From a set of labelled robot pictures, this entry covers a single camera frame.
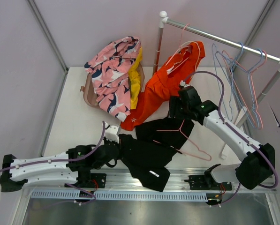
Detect orange shorts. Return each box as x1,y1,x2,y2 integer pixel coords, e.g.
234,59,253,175
121,41,205,131

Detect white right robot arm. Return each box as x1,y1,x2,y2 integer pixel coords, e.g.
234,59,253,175
168,86,279,190

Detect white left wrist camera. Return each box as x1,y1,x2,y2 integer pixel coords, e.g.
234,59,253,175
104,124,120,143

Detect pink hanger of black shorts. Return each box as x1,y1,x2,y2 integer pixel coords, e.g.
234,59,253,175
156,120,212,162

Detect yellow shorts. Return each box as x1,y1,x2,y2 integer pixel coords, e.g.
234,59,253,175
128,47,143,109

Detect metal clothes rack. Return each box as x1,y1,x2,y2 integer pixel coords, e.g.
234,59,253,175
151,10,280,160

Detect pink translucent plastic basin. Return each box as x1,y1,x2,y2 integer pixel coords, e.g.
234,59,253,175
80,64,145,109

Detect pink hanger of orange shorts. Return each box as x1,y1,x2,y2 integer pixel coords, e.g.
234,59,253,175
165,23,201,71

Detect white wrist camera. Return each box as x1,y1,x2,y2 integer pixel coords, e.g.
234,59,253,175
179,80,189,89
104,124,120,143

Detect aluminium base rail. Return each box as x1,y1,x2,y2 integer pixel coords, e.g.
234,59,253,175
21,165,276,203

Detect pink hanger of yellow shorts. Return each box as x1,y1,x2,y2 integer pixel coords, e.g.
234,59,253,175
221,49,268,130

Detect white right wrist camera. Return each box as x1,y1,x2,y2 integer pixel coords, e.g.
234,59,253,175
179,80,189,89

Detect blue hanger of patterned shorts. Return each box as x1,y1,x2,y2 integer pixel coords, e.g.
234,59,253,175
211,43,238,122

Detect black shorts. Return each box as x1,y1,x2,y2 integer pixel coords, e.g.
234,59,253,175
119,117,194,192

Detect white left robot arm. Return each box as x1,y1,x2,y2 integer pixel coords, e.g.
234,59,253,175
0,138,120,193

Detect pink patterned shorts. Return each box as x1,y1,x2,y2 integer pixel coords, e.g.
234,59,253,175
84,36,141,122

